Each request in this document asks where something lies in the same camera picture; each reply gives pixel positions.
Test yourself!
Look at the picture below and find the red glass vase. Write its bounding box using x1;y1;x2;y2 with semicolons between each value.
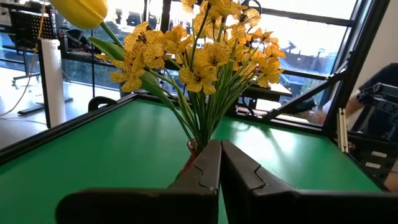
182;138;203;175

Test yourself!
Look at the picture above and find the grey desk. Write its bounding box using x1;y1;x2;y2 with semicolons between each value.
239;81;294;108

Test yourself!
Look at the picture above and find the white metal bracket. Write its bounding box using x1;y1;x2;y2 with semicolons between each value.
337;107;349;154

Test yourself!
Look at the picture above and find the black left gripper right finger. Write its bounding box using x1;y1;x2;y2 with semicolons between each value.
221;139;398;224

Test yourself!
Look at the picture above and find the black equipment rack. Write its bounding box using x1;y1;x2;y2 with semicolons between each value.
8;8;57;52

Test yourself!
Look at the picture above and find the green table mat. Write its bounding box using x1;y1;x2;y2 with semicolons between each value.
0;98;383;224

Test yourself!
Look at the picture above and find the black clamp handle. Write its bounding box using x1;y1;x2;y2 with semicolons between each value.
88;95;119;113

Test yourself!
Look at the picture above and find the black aluminium rig frame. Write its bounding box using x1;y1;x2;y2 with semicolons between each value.
0;0;398;194

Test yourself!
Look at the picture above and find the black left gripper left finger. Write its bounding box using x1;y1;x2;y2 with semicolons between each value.
55;139;222;224

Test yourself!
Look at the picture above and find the yellow artificial flower bunch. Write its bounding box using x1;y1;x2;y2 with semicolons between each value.
95;21;206;147
174;0;287;147

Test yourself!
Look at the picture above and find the person's forearm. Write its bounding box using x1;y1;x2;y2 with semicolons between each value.
341;89;365;126

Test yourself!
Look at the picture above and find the yellow hanging cord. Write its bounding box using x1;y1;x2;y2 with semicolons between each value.
0;0;47;118

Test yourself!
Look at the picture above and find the person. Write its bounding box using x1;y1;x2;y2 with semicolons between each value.
357;62;398;94

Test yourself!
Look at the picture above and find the yellow artificial tulip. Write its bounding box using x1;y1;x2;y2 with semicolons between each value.
49;0;195;142

